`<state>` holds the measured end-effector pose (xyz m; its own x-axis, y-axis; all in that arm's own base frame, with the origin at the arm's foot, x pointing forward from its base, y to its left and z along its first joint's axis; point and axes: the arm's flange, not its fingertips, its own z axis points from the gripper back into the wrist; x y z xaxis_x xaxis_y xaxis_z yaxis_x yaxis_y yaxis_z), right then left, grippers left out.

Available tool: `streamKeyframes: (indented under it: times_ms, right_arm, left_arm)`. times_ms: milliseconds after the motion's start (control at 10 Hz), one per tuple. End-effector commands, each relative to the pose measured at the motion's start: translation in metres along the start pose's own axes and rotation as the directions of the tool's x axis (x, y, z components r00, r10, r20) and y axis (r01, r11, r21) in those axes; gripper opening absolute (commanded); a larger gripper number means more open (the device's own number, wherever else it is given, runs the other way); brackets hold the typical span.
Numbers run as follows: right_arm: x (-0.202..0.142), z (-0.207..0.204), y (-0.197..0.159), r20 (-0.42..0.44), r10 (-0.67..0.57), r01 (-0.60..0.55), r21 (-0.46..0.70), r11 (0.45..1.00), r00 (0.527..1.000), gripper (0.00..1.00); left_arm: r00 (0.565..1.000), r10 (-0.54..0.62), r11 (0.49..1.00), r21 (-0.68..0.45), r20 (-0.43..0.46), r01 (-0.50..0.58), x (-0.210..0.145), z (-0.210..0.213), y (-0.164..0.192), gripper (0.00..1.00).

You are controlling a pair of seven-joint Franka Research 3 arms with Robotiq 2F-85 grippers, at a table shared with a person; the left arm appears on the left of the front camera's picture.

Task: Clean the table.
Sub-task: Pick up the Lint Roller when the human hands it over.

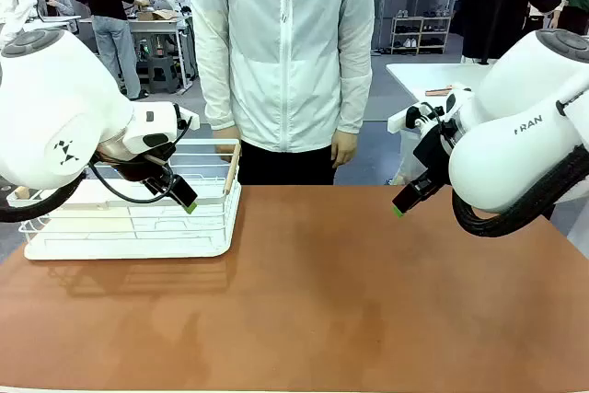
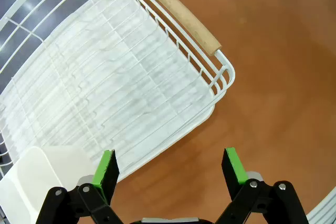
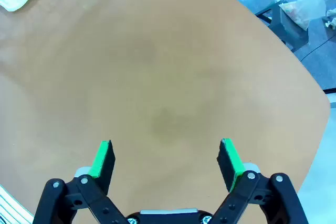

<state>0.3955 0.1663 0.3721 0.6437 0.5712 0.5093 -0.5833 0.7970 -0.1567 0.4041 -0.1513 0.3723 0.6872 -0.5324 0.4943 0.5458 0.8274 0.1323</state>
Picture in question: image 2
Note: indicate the white ribbed object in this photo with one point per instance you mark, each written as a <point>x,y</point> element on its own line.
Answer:
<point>324,208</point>

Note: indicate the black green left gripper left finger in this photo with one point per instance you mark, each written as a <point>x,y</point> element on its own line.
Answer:
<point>106,176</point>

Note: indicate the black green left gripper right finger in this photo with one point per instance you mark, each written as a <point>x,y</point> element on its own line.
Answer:
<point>236,171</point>

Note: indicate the white plastic drip tray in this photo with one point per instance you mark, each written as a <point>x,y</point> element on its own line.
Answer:
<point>136,82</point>

